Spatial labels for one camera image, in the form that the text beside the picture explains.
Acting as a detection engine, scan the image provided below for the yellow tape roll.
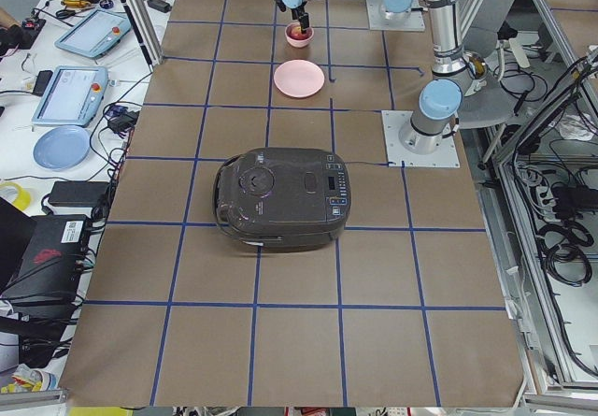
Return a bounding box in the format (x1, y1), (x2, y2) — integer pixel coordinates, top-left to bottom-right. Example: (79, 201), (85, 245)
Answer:
(0, 181), (32, 211)

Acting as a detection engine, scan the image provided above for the dark brown rice cooker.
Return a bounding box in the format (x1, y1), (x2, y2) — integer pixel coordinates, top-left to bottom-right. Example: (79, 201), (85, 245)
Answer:
(212, 147), (351, 250)

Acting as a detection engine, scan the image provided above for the black power adapter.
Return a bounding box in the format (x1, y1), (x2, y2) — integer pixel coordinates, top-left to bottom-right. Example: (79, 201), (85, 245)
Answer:
(48, 181), (108, 208)

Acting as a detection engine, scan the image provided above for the red apple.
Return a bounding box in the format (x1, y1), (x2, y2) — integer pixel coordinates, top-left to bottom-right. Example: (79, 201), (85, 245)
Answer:
(289, 25), (309, 41)

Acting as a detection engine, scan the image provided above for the upper blue teach pendant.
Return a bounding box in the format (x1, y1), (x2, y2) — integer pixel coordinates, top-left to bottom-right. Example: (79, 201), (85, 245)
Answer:
(54, 9), (132, 59)

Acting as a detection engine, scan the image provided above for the glass pot lid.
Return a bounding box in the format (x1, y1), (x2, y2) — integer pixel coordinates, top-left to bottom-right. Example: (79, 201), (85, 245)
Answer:
(464, 51), (488, 96)

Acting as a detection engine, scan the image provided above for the pink bowl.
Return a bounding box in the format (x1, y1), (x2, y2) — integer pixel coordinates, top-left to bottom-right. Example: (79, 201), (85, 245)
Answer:
(285, 22), (314, 49)

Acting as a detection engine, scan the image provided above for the blue teach pendant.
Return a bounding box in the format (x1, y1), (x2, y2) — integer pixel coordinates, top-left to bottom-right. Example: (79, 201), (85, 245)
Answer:
(31, 65), (108, 127)
(54, 9), (132, 59)

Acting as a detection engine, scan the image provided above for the pink plate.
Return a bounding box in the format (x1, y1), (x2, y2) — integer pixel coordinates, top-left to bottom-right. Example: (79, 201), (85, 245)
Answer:
(273, 60), (325, 98)

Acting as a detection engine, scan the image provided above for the lower blue teach pendant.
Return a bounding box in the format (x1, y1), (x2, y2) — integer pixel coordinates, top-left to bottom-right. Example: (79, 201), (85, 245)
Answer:
(31, 65), (108, 127)

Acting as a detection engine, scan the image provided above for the black computer box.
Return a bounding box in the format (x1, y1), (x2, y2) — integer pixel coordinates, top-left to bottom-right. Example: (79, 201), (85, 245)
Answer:
(1, 214), (92, 306)

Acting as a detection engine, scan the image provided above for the blue plate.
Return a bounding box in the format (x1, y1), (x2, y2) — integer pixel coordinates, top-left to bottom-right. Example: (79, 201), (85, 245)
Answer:
(33, 125), (90, 170)

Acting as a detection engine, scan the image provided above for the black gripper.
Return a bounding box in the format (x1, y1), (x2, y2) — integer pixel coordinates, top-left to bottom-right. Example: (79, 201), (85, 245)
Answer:
(291, 5), (310, 34)

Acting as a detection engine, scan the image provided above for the aluminium frame post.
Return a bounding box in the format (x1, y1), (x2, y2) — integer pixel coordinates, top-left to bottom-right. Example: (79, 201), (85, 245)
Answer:
(121, 0), (164, 67)

